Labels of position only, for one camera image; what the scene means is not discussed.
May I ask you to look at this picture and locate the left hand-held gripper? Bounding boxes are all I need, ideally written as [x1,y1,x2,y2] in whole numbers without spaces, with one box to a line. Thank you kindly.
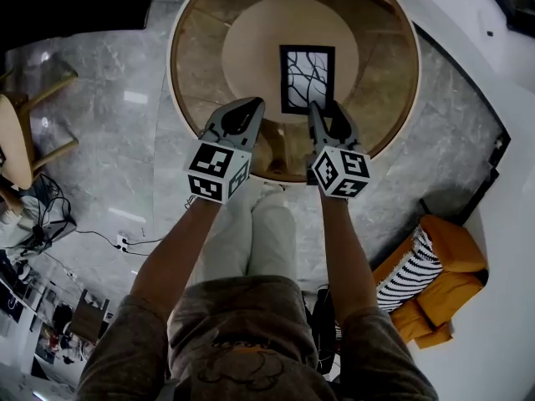
[183,96,267,206]

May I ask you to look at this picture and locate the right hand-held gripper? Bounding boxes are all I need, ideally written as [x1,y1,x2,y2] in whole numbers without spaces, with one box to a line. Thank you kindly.
[305,100,373,201]

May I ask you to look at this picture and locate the black picture frame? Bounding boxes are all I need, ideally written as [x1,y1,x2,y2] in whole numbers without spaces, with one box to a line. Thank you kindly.
[278,44,337,115]

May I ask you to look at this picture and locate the person's right forearm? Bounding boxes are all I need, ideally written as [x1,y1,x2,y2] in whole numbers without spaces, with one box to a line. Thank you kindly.
[319,190,380,327]

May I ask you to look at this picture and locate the person's left forearm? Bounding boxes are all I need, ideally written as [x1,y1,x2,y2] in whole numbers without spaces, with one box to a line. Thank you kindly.
[129,196,222,321]

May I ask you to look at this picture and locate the round wooden table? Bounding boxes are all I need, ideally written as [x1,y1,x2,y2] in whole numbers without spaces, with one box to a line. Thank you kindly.
[166,0,422,183]

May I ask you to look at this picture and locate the person's white trousers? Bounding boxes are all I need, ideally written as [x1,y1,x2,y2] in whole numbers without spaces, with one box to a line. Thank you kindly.
[195,177,298,286]

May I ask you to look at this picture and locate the black white striped blanket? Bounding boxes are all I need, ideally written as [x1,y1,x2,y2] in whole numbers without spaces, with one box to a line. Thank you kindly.
[374,226,444,313]

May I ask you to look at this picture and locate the orange armchair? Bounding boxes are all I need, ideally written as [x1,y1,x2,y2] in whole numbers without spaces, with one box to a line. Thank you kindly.
[371,214,490,350]

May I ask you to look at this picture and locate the black cabinet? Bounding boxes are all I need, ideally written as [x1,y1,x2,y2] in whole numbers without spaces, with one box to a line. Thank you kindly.
[0,0,162,53]

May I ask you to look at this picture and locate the brown printed t-shirt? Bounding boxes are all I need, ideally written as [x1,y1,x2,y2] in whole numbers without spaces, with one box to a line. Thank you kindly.
[74,274,440,401]

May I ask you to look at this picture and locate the wooden side table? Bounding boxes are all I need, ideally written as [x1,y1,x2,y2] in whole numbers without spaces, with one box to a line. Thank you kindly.
[0,67,80,191]

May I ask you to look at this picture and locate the brown wooden stool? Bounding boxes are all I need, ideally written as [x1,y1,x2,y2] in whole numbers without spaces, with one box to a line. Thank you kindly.
[68,289,111,343]

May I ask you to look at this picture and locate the grey white fabric bundle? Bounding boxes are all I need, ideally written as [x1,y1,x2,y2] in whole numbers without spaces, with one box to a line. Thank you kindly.
[0,190,37,262]

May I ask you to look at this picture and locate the cluttered storage shelf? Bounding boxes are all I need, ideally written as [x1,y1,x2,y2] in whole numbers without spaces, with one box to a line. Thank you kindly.
[0,252,110,392]

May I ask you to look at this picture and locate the black cable bundle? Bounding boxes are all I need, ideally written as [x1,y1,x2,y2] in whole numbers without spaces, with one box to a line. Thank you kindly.
[31,173,76,246]

